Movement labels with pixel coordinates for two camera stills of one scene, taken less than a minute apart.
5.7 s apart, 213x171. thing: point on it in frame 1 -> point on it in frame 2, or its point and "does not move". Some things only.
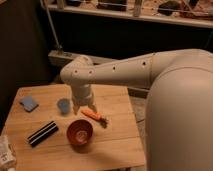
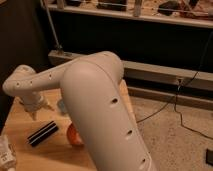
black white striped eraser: [43, 133] does not move
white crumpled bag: [8, 156] does not move
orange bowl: [79, 131] does not move
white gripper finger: [76, 108] -> [34, 115]
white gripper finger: [94, 108] -> [49, 107]
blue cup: [63, 105] does not move
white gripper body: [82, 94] -> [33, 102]
